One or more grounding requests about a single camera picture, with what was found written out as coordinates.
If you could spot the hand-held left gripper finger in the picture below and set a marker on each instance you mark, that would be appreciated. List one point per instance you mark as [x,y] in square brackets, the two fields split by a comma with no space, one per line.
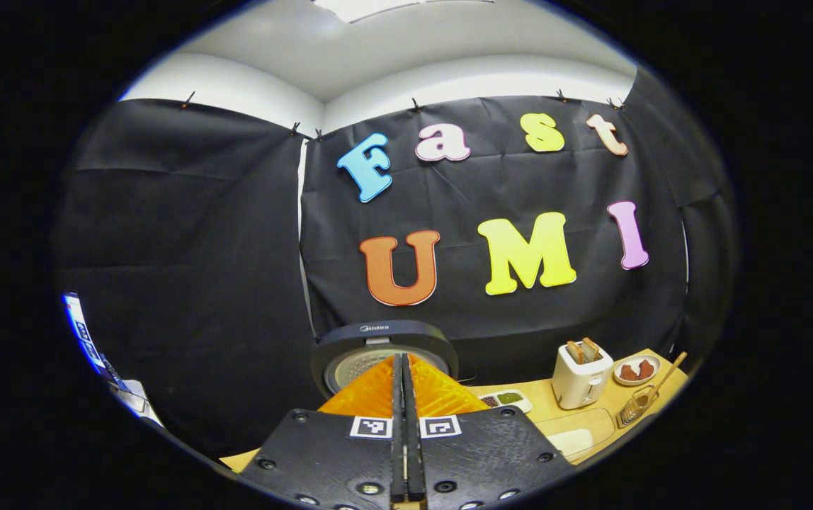
[398,425]
[412,425]

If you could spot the dark grey rice cooker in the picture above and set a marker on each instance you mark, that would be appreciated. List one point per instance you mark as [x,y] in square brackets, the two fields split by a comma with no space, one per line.
[378,331]

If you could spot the clear plastic rice container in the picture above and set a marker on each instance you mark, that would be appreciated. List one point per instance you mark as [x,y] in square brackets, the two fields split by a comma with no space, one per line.
[576,435]

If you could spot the open laptop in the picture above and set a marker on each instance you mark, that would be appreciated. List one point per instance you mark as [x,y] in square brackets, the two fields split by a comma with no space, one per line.
[84,333]

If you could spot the white divided bean dish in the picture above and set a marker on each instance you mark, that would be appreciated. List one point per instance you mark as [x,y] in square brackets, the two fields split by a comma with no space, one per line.
[506,399]

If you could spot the white toaster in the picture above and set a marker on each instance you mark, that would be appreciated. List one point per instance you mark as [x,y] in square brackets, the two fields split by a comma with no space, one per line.
[580,382]

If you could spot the toast slice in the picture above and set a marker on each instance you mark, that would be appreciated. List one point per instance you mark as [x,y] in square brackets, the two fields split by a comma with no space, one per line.
[575,351]
[591,349]

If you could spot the red-brown meat piece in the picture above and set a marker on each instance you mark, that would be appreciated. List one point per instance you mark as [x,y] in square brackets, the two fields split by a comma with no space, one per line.
[628,372]
[646,368]

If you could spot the white round plate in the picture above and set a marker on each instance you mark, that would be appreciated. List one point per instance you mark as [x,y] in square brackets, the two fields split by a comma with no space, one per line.
[637,380]

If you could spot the crumpled white papers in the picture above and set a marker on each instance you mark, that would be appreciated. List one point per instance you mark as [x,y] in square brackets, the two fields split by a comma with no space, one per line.
[139,400]

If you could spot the black backdrop cloth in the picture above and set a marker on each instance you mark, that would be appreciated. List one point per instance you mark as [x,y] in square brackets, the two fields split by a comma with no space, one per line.
[201,248]

